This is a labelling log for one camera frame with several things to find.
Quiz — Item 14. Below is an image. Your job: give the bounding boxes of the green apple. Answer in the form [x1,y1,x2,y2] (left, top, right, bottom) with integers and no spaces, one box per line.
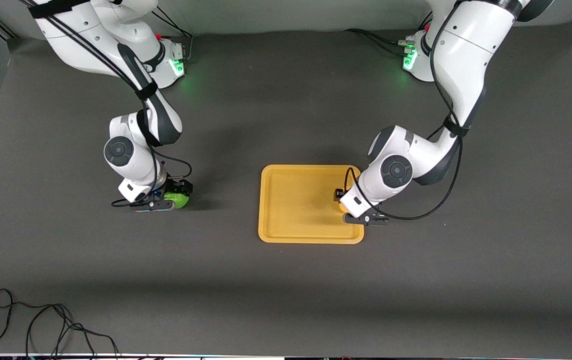
[163,194,190,210]

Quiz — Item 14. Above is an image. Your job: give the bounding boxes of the yellow rectangular plastic tray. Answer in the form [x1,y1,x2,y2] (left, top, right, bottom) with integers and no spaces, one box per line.
[258,164,365,245]

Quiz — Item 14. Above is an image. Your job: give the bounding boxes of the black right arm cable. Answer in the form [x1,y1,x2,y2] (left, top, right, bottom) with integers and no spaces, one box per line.
[21,0,193,208]

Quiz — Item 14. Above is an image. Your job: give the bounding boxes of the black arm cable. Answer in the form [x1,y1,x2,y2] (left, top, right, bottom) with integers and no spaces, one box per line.
[343,2,467,222]
[21,0,193,208]

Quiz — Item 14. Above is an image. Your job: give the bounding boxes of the black right base cables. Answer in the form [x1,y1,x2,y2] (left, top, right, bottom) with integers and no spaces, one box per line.
[153,7,194,63]

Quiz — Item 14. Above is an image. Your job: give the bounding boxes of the black base cables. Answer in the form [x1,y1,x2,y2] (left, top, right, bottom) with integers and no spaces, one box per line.
[346,28,409,53]
[153,7,194,63]

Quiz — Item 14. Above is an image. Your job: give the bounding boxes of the black left base cables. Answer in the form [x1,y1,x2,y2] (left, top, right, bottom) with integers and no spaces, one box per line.
[346,28,409,53]

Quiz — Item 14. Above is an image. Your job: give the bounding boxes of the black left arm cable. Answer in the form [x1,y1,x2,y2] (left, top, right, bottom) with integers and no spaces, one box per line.
[343,2,467,222]

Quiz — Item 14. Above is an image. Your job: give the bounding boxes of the black loose cable on table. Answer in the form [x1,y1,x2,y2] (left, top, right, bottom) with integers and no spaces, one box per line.
[0,289,122,360]

